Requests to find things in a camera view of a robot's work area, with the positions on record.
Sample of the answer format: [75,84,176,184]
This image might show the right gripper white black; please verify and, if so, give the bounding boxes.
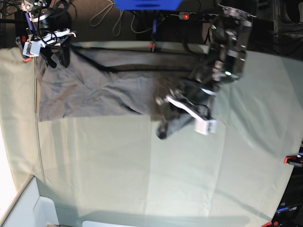
[31,28,76,69]

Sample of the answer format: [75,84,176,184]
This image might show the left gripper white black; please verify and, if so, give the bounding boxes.
[155,88,216,140]

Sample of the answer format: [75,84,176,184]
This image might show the grey t-shirt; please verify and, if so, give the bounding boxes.
[37,49,199,122]

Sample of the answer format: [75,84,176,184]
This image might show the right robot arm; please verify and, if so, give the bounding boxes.
[21,0,77,68]

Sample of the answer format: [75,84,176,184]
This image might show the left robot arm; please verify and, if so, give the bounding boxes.
[156,0,258,140]

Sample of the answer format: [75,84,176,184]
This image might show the red black clamp left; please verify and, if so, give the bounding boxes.
[15,11,35,62]

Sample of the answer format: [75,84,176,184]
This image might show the red black clamp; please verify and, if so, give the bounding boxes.
[15,11,35,62]
[284,152,303,167]

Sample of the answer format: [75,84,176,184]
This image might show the green table cloth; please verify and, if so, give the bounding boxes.
[0,41,303,227]

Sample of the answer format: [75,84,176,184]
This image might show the red blue clamp centre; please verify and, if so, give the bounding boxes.
[149,19,157,52]

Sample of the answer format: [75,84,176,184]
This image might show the black power strip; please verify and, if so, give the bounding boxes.
[178,12,218,23]

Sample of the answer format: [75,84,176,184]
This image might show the red black clamp right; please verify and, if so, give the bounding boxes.
[284,152,303,167]

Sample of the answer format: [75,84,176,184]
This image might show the white storage bin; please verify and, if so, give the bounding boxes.
[0,175,60,227]

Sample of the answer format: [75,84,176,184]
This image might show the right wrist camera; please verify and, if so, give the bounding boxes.
[22,41,41,57]

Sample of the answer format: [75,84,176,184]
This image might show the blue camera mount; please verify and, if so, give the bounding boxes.
[114,0,182,11]

